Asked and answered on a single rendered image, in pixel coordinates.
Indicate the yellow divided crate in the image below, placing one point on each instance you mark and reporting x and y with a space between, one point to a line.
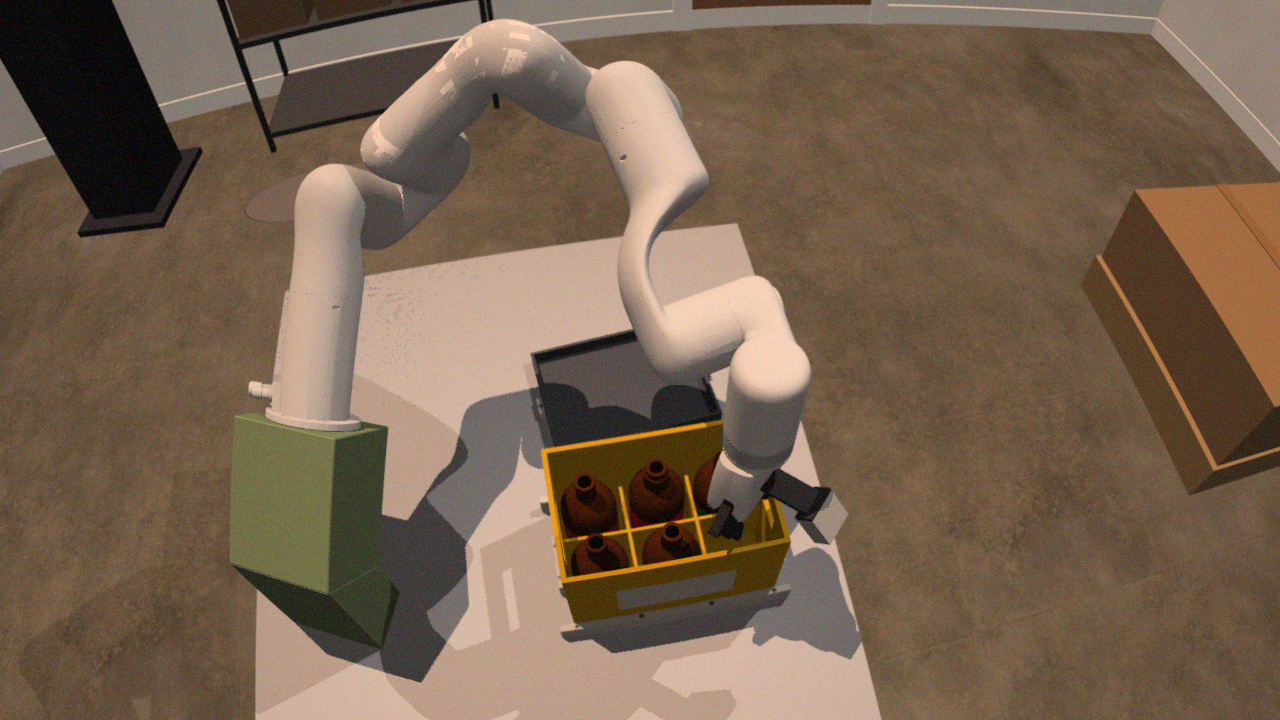
729 568

